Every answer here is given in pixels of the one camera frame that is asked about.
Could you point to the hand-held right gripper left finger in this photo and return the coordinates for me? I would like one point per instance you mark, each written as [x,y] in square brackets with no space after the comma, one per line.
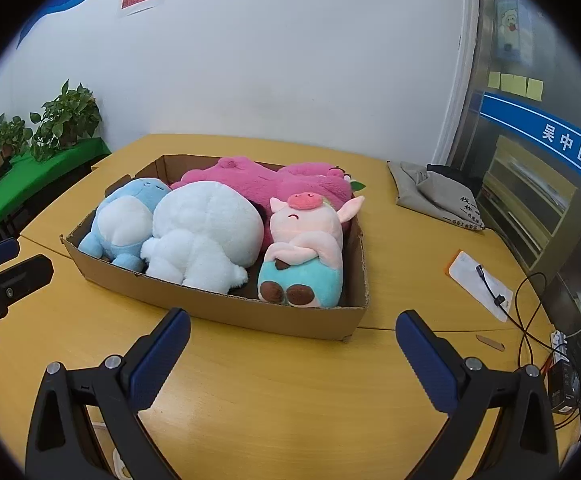
[160,355]

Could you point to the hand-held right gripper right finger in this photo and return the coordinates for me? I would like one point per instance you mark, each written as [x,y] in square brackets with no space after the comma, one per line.
[425,360]

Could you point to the light blue plush toy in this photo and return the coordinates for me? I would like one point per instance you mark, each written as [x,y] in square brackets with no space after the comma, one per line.
[120,220]

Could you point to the cardboard box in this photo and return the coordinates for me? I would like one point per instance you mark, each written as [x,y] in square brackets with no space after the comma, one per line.
[270,317]

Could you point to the white plush toy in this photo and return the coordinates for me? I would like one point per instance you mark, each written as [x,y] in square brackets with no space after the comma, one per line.
[205,230]

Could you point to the pink pig plush toy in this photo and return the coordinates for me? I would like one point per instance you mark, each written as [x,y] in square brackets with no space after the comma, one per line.
[305,230]

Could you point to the pink bear plush toy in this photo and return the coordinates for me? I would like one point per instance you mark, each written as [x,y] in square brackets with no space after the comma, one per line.
[270,185]

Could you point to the small wooden stick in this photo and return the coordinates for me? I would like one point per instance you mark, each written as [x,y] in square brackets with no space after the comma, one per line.
[490,341]

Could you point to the small green potted plant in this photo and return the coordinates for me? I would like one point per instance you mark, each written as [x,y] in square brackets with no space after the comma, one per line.
[8,135]

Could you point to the white power strip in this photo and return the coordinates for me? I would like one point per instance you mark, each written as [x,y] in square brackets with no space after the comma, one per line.
[559,345]

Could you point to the black power adapter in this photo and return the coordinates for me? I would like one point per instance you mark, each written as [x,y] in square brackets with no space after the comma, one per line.
[564,387]

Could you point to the large green potted plant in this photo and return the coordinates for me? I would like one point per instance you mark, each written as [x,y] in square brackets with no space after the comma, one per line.
[65,120]

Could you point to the grey cloth bag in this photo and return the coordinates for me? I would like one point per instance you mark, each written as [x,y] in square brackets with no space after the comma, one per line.
[435,200]

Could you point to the yellow shelf rack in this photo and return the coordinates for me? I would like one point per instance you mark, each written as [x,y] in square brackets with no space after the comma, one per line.
[535,200]

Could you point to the blue door sign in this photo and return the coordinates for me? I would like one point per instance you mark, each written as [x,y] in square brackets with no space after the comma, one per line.
[535,125]

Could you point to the yellow sticky note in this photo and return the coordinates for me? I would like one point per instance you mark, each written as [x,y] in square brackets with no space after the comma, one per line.
[534,89]
[494,80]
[520,85]
[507,83]

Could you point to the cartoon bear poster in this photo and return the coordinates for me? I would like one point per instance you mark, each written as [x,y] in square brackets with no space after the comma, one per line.
[511,30]

